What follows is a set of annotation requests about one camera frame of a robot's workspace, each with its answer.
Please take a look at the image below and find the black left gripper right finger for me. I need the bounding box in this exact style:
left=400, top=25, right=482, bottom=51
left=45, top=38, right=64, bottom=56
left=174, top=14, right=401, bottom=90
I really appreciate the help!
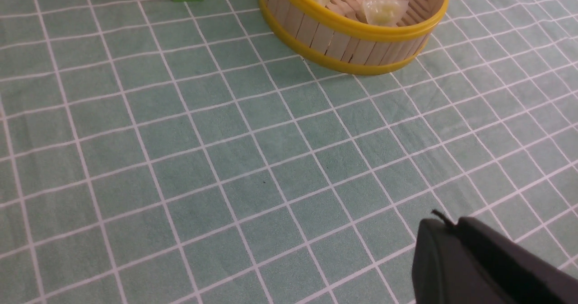
left=455, top=217, right=577, bottom=304

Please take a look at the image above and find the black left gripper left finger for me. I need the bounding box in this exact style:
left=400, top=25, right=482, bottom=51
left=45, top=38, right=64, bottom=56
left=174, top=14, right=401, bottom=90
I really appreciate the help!
left=411, top=210, right=514, bottom=304

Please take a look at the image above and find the translucent green dumpling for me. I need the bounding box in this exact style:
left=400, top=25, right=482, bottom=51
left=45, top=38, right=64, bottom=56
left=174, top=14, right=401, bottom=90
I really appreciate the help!
left=361, top=0, right=409, bottom=27

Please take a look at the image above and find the bamboo steamer tray yellow rim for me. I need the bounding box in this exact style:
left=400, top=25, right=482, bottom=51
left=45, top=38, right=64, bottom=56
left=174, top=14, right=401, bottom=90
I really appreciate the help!
left=258, top=0, right=449, bottom=75

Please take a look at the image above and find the green checkered tablecloth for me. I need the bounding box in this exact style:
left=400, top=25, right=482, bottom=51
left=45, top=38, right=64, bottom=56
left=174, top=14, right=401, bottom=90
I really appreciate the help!
left=0, top=0, right=577, bottom=304

